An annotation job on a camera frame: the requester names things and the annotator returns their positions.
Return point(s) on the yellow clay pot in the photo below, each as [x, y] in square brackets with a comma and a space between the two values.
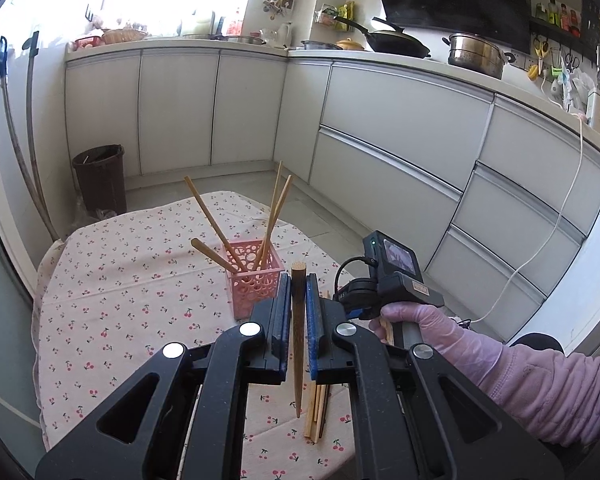
[350, 45]

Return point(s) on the black frying pan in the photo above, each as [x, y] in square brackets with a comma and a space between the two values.
[350, 24]

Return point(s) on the person's right forearm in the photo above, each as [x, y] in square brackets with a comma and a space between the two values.
[545, 390]

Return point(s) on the cherry print tablecloth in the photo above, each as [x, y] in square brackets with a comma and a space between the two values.
[130, 310]

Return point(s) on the black wall hook rack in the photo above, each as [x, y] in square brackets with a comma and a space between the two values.
[90, 11]

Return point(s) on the white cabinet with drawers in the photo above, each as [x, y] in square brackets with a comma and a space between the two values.
[405, 125]

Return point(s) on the white kettle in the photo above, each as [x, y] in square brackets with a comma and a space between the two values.
[284, 35]

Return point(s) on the red plastic basket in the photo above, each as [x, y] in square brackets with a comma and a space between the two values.
[87, 43]

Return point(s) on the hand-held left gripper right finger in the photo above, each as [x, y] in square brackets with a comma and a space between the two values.
[314, 330]

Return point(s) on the wicker basket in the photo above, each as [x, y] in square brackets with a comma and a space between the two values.
[125, 36]

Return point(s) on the pink perforated utensil holder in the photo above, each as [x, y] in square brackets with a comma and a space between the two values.
[252, 305]

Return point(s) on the red bottle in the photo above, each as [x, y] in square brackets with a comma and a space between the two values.
[236, 22]

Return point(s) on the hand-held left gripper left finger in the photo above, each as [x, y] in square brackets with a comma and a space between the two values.
[280, 320]

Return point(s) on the steel basin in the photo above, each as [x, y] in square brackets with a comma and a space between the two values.
[245, 40]

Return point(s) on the brown wooden chopstick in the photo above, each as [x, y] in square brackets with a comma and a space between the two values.
[299, 340]

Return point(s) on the hanging scissors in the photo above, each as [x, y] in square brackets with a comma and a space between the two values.
[541, 47]

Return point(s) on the pile of wooden chopsticks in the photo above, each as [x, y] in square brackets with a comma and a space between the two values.
[316, 410]

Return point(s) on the steel cooking pot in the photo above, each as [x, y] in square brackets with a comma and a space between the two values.
[475, 57]

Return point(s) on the white cabinet with doors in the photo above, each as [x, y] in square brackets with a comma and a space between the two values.
[180, 110]

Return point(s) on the light wooden chopstick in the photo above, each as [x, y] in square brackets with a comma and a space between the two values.
[278, 180]
[210, 254]
[210, 217]
[285, 191]

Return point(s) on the dark brown trash bin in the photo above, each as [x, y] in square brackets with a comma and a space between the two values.
[102, 185]

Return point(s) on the black spice rack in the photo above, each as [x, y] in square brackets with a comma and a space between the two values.
[555, 15]

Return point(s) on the steel bowl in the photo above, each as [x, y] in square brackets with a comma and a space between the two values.
[320, 45]

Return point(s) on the yellow green condiment packets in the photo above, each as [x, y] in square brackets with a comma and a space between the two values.
[337, 12]

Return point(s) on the black wok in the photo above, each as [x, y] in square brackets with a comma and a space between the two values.
[397, 42]

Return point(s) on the pale green container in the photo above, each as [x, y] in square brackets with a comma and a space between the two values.
[197, 24]

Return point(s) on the person's right hand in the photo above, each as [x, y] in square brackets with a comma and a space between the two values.
[450, 345]

